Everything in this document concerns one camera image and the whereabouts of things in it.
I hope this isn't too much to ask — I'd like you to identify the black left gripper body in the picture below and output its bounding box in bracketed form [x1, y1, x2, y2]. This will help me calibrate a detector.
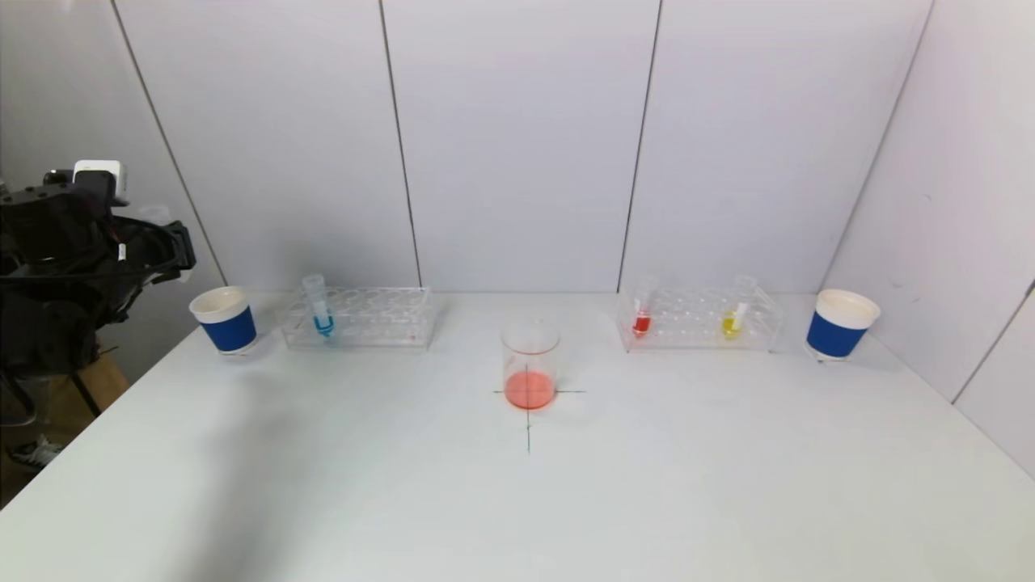
[127, 220, 196, 285]

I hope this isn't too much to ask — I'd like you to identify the test tube with blue liquid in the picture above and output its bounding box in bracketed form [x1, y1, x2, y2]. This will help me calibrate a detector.
[302, 273, 337, 339]

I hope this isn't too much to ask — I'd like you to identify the clear acrylic test tube rack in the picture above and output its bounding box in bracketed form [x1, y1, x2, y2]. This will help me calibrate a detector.
[279, 286, 437, 350]
[615, 287, 784, 354]

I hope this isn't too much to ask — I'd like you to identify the clear glass beaker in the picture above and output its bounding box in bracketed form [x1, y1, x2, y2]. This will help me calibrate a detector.
[501, 319, 561, 411]

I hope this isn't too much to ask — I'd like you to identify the test tube with red liquid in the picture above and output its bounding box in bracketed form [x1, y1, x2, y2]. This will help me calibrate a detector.
[631, 275, 660, 340]

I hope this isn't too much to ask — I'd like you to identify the test tube with yellow liquid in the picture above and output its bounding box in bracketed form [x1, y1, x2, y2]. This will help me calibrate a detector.
[720, 275, 757, 341]

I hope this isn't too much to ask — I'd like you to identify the white paper cup blue band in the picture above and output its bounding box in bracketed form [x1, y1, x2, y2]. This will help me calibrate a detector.
[805, 289, 881, 362]
[188, 285, 260, 356]

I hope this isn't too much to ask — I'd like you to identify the black metal stand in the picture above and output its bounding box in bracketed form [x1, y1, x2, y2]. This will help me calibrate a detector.
[0, 368, 104, 428]

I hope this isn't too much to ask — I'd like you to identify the black and white shoe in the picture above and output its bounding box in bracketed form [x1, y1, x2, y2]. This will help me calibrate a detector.
[8, 437, 64, 472]

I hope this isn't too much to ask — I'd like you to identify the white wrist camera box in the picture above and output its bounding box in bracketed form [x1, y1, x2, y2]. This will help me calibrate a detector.
[73, 160, 129, 203]

